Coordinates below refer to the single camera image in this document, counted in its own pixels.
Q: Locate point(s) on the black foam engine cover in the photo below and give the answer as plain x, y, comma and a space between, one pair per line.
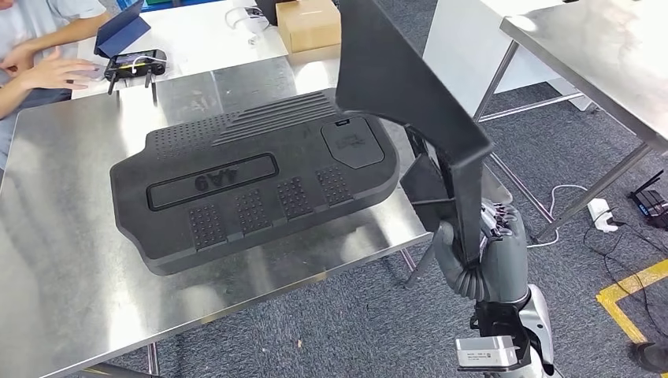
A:
208, 235

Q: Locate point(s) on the stainless steel table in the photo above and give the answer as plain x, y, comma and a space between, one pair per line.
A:
62, 250
600, 52

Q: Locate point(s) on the yellow floor tape square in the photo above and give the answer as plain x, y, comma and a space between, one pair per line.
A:
616, 308

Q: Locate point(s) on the black plastic plate frame part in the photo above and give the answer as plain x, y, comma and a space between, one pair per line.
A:
391, 68

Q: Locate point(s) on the seated person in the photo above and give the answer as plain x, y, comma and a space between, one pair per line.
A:
31, 31

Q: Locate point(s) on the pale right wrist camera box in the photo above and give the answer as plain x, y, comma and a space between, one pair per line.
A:
485, 353

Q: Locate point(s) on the dark blue tablet case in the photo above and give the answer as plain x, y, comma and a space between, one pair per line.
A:
122, 31

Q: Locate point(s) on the white panel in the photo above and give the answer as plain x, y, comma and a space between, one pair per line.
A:
469, 41

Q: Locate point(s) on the brown cardboard box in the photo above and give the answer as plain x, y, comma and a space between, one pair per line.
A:
308, 26

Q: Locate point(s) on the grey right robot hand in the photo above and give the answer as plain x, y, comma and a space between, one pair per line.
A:
506, 261

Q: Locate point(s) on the black router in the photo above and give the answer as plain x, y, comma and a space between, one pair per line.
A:
652, 203

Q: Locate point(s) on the black object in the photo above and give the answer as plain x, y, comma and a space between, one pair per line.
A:
266, 10

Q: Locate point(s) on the white power strip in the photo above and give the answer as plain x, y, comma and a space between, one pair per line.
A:
601, 215

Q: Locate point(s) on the black remote controller with antennas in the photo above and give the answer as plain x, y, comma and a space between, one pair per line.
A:
135, 62

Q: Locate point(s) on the white table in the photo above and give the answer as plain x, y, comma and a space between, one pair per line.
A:
198, 41

